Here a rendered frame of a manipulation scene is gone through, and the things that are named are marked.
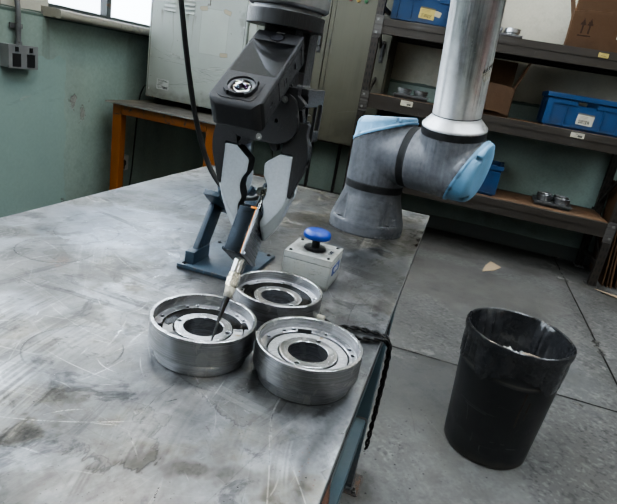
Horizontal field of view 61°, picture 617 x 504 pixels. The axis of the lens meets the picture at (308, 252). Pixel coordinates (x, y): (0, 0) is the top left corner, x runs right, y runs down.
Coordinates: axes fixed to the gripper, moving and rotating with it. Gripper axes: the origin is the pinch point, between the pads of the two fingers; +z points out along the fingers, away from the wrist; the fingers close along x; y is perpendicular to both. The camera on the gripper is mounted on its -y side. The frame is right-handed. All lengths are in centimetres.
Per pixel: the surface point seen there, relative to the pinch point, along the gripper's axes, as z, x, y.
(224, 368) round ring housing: 12.3, -1.8, -6.6
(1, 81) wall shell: 9, 158, 128
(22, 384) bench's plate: 13.0, 12.0, -16.6
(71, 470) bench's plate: 13.0, 2.2, -22.7
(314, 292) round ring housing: 9.9, -5.4, 11.0
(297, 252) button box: 8.7, -0.1, 20.0
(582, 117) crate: -14, -92, 352
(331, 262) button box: 8.8, -5.2, 19.8
